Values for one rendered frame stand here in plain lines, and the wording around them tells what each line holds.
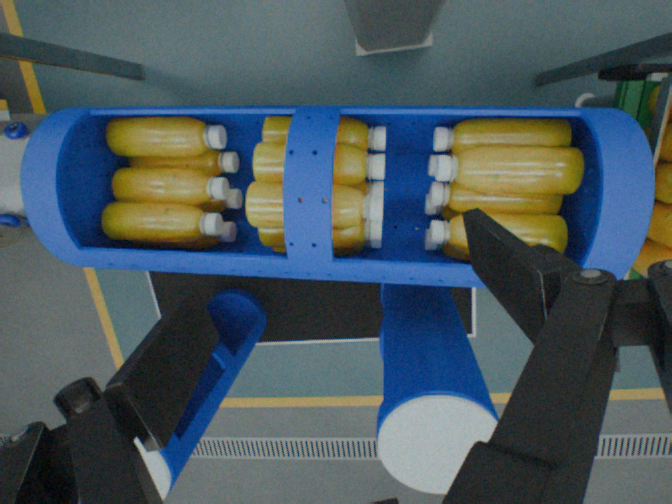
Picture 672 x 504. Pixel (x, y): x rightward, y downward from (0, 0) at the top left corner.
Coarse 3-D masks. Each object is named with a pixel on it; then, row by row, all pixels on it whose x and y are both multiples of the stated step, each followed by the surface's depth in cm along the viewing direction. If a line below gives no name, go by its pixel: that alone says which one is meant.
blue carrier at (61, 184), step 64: (64, 128) 58; (256, 128) 72; (320, 128) 54; (576, 128) 65; (640, 128) 50; (64, 192) 64; (320, 192) 52; (384, 192) 78; (576, 192) 65; (640, 192) 47; (64, 256) 63; (128, 256) 61; (192, 256) 59; (256, 256) 58; (320, 256) 56; (384, 256) 74; (448, 256) 73; (576, 256) 64
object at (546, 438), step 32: (576, 288) 10; (608, 288) 10; (576, 320) 9; (608, 320) 9; (544, 352) 9; (576, 352) 8; (608, 352) 9; (544, 384) 8; (576, 384) 8; (608, 384) 10; (512, 416) 7; (544, 416) 7; (576, 416) 7; (480, 448) 6; (512, 448) 7; (544, 448) 6; (576, 448) 7; (480, 480) 6; (512, 480) 6; (544, 480) 6; (576, 480) 7
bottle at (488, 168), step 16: (464, 160) 57; (480, 160) 56; (496, 160) 56; (512, 160) 56; (528, 160) 55; (544, 160) 55; (560, 160) 55; (576, 160) 55; (464, 176) 58; (480, 176) 57; (496, 176) 56; (512, 176) 56; (528, 176) 56; (544, 176) 55; (560, 176) 55; (576, 176) 55; (496, 192) 59; (512, 192) 59; (528, 192) 58; (544, 192) 58; (560, 192) 57
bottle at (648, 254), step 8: (648, 240) 74; (648, 248) 72; (656, 248) 70; (664, 248) 69; (640, 256) 72; (648, 256) 71; (656, 256) 69; (664, 256) 67; (640, 264) 72; (648, 264) 70; (640, 272) 73
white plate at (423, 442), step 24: (408, 408) 84; (432, 408) 83; (456, 408) 82; (480, 408) 82; (384, 432) 87; (408, 432) 86; (432, 432) 85; (456, 432) 84; (480, 432) 84; (384, 456) 89; (408, 456) 88; (432, 456) 87; (456, 456) 86; (408, 480) 90; (432, 480) 89
